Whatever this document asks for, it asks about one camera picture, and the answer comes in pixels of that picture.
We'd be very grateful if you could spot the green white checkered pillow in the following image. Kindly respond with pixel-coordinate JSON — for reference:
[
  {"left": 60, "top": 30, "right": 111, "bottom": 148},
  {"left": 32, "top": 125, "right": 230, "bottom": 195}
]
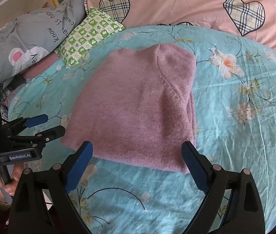
[{"left": 54, "top": 7, "right": 125, "bottom": 69}]

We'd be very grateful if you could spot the mauve knit sweater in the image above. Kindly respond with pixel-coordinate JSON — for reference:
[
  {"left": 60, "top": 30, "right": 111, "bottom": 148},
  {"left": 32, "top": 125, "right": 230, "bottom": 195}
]
[{"left": 61, "top": 43, "right": 196, "bottom": 173}]

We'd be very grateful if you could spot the grey mouse print pillow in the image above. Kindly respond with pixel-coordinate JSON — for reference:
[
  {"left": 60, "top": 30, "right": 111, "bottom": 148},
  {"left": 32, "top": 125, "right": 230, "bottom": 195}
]
[{"left": 0, "top": 0, "right": 86, "bottom": 82}]

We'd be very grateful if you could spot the teal floral bed sheet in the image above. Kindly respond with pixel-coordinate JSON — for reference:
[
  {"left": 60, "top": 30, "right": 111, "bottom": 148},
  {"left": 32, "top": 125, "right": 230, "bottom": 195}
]
[{"left": 8, "top": 26, "right": 276, "bottom": 233}]

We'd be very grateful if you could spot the pink quilt with plaid hearts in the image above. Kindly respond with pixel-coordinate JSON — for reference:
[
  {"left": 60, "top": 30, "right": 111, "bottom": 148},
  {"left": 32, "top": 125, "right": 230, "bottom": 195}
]
[{"left": 83, "top": 0, "right": 276, "bottom": 61}]

